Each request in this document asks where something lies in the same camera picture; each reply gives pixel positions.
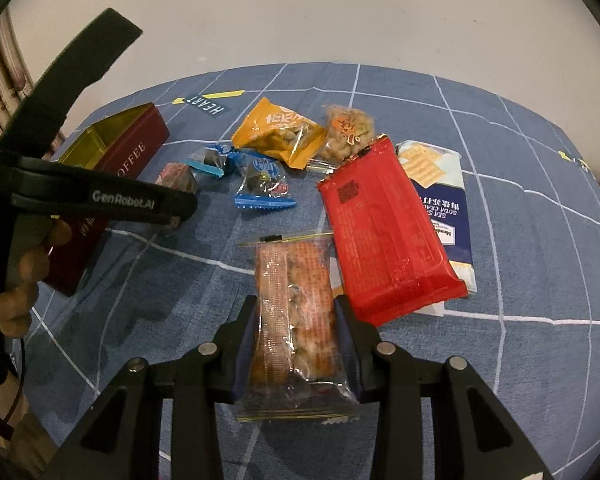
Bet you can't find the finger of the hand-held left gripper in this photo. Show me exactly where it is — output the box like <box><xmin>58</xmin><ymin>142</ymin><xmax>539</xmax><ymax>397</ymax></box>
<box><xmin>0</xmin><ymin>7</ymin><xmax>144</xmax><ymax>161</ymax></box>

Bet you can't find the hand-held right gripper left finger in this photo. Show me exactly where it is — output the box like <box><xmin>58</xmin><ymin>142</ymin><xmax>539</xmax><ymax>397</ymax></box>
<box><xmin>42</xmin><ymin>295</ymin><xmax>261</xmax><ymax>480</ymax></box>

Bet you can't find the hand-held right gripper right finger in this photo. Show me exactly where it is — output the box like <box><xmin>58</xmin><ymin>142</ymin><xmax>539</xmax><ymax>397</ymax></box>
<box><xmin>332</xmin><ymin>295</ymin><xmax>556</xmax><ymax>480</ymax></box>

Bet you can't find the dark red tin box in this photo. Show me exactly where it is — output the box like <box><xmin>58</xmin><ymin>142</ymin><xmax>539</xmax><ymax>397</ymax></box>
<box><xmin>40</xmin><ymin>102</ymin><xmax>171</xmax><ymax>298</ymax></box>

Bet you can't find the clear nut cracker packet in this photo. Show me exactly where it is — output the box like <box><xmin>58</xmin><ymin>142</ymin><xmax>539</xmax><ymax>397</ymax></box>
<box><xmin>235</xmin><ymin>232</ymin><xmax>361</xmax><ymax>423</ymax></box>

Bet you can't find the small pink cube candy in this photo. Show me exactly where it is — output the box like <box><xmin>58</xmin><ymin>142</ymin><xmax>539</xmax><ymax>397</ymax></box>
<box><xmin>155</xmin><ymin>161</ymin><xmax>198</xmax><ymax>193</ymax></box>

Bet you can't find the blue candy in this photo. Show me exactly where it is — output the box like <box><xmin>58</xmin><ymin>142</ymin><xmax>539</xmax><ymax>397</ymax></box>
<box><xmin>182</xmin><ymin>142</ymin><xmax>241</xmax><ymax>178</ymax></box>
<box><xmin>234</xmin><ymin>152</ymin><xmax>298</xmax><ymax>211</ymax></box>

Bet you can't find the red snack packet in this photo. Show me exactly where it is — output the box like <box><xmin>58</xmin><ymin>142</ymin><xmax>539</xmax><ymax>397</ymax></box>
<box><xmin>316</xmin><ymin>135</ymin><xmax>468</xmax><ymax>328</ymax></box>

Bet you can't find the blue white cracker packet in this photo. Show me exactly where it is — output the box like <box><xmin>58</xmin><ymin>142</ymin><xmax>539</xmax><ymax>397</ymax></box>
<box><xmin>395</xmin><ymin>141</ymin><xmax>478</xmax><ymax>317</ymax></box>

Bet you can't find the person's left hand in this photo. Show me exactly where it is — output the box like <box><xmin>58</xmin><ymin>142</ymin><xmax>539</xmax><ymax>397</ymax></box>
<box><xmin>0</xmin><ymin>219</ymin><xmax>74</xmax><ymax>336</ymax></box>

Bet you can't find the orange nut packet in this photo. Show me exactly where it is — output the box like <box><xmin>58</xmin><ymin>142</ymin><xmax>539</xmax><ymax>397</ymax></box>
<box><xmin>231</xmin><ymin>97</ymin><xmax>328</xmax><ymax>171</ymax></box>

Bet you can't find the blue checked bedsheet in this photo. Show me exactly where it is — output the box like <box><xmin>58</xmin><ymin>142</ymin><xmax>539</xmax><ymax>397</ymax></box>
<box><xmin>10</xmin><ymin>62</ymin><xmax>600</xmax><ymax>480</ymax></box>

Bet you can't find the clear mixed nut packet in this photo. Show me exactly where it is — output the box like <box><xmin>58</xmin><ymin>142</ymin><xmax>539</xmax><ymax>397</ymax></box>
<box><xmin>310</xmin><ymin>103</ymin><xmax>376</xmax><ymax>173</ymax></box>

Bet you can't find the black cable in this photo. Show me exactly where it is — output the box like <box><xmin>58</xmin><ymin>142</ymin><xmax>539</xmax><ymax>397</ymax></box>
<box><xmin>0</xmin><ymin>335</ymin><xmax>28</xmax><ymax>441</ymax></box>

